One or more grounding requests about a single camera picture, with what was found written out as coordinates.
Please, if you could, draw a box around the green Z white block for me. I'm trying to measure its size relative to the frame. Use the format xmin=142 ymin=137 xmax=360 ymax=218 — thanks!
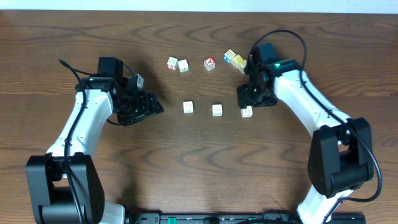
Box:
xmin=183 ymin=101 xmax=194 ymax=114

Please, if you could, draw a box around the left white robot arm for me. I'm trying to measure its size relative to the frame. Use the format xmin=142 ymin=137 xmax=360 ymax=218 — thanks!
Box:
xmin=25 ymin=57 xmax=164 ymax=223

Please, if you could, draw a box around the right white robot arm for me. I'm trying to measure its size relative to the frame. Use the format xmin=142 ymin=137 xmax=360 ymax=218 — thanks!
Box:
xmin=237 ymin=43 xmax=374 ymax=223

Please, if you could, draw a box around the yellow wooden block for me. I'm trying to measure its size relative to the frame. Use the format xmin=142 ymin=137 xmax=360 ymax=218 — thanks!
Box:
xmin=238 ymin=60 xmax=247 ymax=74
xmin=231 ymin=54 xmax=244 ymax=68

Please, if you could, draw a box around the white block red side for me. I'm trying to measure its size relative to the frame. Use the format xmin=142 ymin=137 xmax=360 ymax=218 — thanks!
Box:
xmin=167 ymin=57 xmax=178 ymax=70

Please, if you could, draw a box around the blue edged white block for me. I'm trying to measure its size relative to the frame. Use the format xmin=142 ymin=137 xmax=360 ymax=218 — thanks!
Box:
xmin=223 ymin=49 xmax=236 ymax=64

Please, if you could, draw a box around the white wooden block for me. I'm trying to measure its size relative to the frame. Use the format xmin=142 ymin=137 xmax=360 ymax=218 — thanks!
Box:
xmin=178 ymin=59 xmax=189 ymax=72

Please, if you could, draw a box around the red letter A block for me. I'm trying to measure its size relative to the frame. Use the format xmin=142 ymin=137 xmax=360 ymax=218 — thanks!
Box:
xmin=204 ymin=57 xmax=216 ymax=71

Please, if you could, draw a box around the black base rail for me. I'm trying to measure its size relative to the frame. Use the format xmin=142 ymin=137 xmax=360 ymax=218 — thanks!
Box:
xmin=123 ymin=210 xmax=367 ymax=224

